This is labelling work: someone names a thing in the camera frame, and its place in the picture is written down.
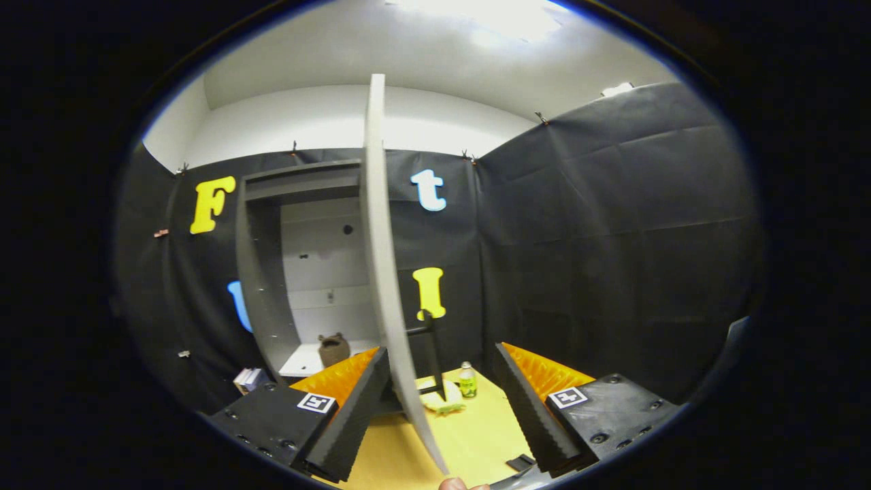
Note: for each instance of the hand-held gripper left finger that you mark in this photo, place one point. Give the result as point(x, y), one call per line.
point(354, 408)

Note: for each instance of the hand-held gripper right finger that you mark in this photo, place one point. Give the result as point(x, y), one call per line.
point(531, 408)

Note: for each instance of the brown plush shoe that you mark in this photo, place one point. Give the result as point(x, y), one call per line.
point(333, 350)

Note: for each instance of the grey shoe cabinet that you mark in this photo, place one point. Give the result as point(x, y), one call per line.
point(262, 306)

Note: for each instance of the beige shoe cabinet door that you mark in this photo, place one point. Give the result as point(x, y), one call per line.
point(381, 272)

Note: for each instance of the small black object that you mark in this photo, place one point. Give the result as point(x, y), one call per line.
point(520, 463)

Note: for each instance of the green label plastic bottle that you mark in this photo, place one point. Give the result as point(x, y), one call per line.
point(467, 384)

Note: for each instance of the blue paperback book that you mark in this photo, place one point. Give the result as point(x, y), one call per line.
point(257, 380)

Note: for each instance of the white paperback book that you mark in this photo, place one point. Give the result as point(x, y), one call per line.
point(241, 381)

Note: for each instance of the black backdrop cloth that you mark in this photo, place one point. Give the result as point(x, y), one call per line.
point(612, 238)

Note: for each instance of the small ceiling light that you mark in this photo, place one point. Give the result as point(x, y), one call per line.
point(618, 89)

